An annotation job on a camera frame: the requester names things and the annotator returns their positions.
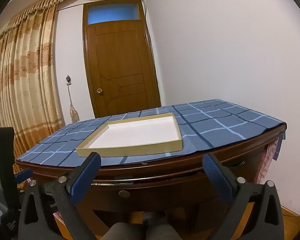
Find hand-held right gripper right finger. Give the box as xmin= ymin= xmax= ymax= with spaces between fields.
xmin=202 ymin=152 xmax=285 ymax=240

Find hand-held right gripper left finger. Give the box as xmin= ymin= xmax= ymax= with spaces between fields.
xmin=18 ymin=152 xmax=102 ymax=240

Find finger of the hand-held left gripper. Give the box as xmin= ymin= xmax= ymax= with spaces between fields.
xmin=14 ymin=168 xmax=32 ymax=183

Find wooden desk drawer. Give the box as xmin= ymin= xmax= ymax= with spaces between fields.
xmin=90 ymin=180 xmax=215 ymax=212

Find shallow cardboard box tray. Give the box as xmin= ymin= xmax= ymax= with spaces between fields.
xmin=75 ymin=112 xmax=183 ymax=157

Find side desk drawer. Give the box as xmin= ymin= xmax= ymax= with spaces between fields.
xmin=222 ymin=150 xmax=267 ymax=183

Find blue checked tablecloth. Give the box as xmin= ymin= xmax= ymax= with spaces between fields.
xmin=16 ymin=99 xmax=287 ymax=167

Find pink hanging cloth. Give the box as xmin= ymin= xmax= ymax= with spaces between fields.
xmin=255 ymin=140 xmax=282 ymax=184

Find wooden desk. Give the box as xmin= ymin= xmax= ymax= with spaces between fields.
xmin=15 ymin=124 xmax=288 ymax=240

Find person's left leg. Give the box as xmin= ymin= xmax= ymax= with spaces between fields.
xmin=104 ymin=221 xmax=147 ymax=240

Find person's leg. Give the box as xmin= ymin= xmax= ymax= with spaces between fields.
xmin=104 ymin=221 xmax=147 ymax=240
xmin=142 ymin=211 xmax=184 ymax=240

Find cream curtain tassel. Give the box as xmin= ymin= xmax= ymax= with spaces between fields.
xmin=67 ymin=84 xmax=78 ymax=123

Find beige patterned curtain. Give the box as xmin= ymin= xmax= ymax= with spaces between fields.
xmin=0 ymin=5 xmax=65 ymax=160

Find person's right leg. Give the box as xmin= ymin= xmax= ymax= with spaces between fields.
xmin=142 ymin=211 xmax=184 ymax=240

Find brown wooden door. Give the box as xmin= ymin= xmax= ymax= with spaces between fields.
xmin=82 ymin=0 xmax=162 ymax=118

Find blue transom window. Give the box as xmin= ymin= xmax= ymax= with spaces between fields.
xmin=87 ymin=4 xmax=140 ymax=25

